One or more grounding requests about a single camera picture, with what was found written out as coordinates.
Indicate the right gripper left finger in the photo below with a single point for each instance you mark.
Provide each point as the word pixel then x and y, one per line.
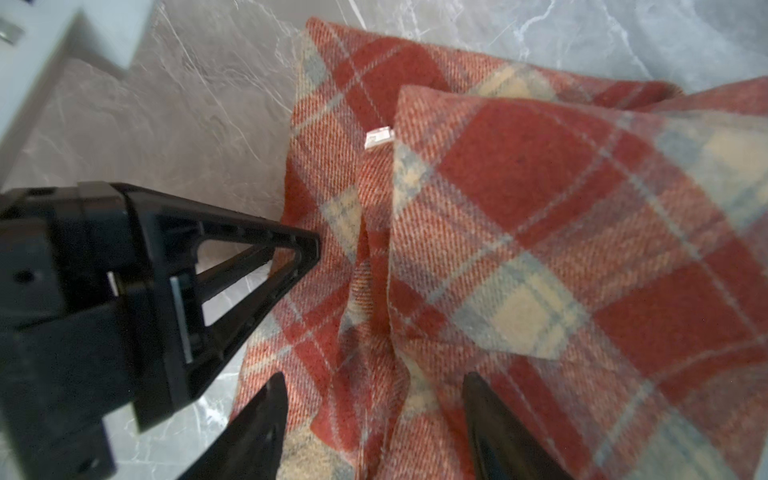
pixel 251 446

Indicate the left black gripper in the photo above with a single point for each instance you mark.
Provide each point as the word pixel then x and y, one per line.
pixel 66 358

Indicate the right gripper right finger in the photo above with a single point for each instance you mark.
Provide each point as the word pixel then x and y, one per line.
pixel 501 447

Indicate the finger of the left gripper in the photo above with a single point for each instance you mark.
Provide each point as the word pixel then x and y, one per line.
pixel 206 278

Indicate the red plaid skirt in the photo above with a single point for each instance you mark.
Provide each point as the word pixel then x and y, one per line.
pixel 595 249

